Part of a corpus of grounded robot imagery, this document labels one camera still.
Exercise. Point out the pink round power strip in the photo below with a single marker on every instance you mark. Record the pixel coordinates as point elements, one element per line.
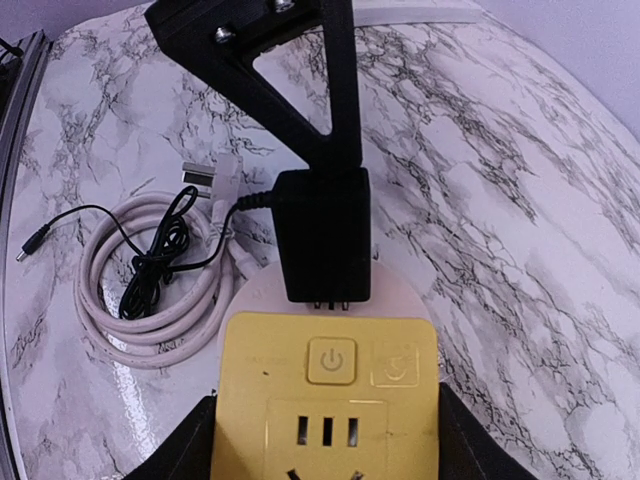
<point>233,282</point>

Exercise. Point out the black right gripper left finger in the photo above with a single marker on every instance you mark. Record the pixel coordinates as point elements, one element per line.
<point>186,454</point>

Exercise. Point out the long white power strip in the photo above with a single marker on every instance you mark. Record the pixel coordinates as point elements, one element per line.
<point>399,12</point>

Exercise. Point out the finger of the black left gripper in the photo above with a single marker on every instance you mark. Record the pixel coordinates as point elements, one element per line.
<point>289,65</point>

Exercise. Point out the yellow cube socket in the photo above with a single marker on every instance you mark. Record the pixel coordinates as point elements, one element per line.
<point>327,397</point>

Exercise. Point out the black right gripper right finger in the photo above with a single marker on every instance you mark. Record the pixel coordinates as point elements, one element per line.
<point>466,450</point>

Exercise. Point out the black power adapter with cable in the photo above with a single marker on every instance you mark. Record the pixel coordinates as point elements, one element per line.
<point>323,232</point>

